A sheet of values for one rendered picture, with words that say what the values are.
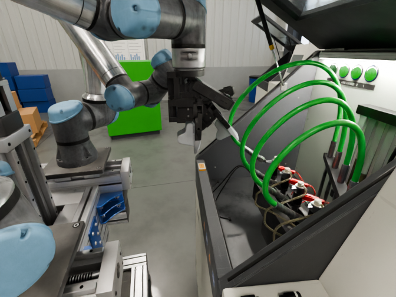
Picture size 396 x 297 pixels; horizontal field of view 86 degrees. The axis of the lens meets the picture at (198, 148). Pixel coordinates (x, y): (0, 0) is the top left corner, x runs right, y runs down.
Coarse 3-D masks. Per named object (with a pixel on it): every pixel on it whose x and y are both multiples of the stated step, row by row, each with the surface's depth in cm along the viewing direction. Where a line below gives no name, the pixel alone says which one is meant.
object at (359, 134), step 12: (336, 120) 44; (348, 120) 44; (312, 132) 44; (360, 132) 45; (288, 144) 46; (360, 144) 47; (360, 156) 48; (360, 168) 49; (264, 180) 48; (264, 192) 50; (276, 204) 51; (300, 216) 54
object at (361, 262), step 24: (384, 192) 37; (384, 216) 37; (360, 240) 40; (384, 240) 36; (336, 264) 44; (360, 264) 39; (384, 264) 35; (336, 288) 43; (360, 288) 38; (384, 288) 35
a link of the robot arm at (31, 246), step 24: (0, 192) 26; (0, 216) 25; (24, 216) 28; (0, 240) 23; (24, 240) 25; (48, 240) 28; (0, 264) 24; (24, 264) 27; (48, 264) 30; (0, 288) 25; (24, 288) 28
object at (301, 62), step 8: (288, 64) 61; (296, 64) 62; (304, 64) 62; (312, 64) 62; (320, 64) 62; (272, 72) 62; (328, 72) 64; (256, 80) 63; (336, 80) 65; (248, 88) 63; (240, 96) 64; (232, 112) 66; (232, 120) 67; (336, 128) 72; (232, 136) 69; (336, 136) 73
